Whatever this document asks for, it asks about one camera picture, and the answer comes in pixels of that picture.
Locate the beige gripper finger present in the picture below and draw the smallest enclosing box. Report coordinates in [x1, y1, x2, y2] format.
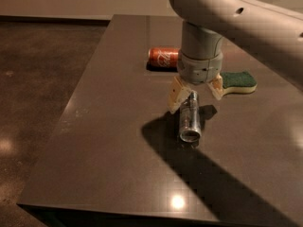
[168, 76, 191, 114]
[207, 74, 223, 100]

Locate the silver blue redbull can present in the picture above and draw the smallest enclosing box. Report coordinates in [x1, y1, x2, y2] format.
[179, 91, 201, 143]

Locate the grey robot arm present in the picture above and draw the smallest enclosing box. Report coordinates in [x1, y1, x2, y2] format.
[169, 0, 303, 113]

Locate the red coca-cola can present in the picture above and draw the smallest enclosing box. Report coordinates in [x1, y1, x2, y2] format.
[149, 47, 179, 69]

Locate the green yellow sponge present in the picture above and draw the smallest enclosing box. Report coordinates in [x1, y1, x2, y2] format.
[221, 71, 258, 96]

